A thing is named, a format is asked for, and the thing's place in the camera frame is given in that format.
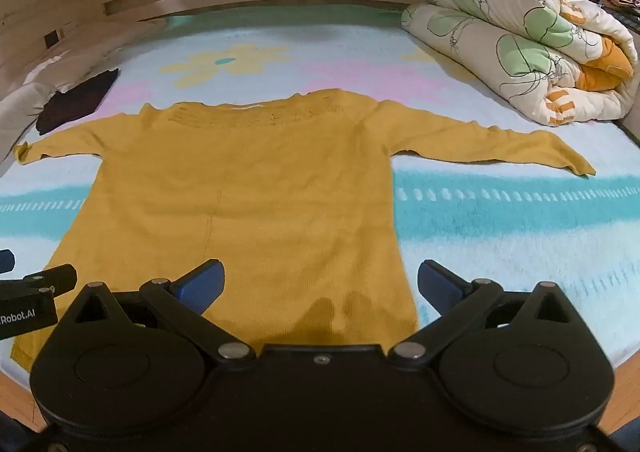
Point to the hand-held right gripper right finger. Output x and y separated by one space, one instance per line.
440 279

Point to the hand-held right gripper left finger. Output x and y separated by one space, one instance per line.
202 279

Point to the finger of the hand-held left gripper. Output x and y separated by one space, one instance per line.
6 261
55 278

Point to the yellow knit sweater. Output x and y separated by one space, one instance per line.
250 192

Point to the flower printed blanket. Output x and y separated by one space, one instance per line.
500 232

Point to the dark folded cloth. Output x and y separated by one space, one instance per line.
75 99

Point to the rolled floral quilt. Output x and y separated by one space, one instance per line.
525 42

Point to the black wall socket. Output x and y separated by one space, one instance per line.
51 40

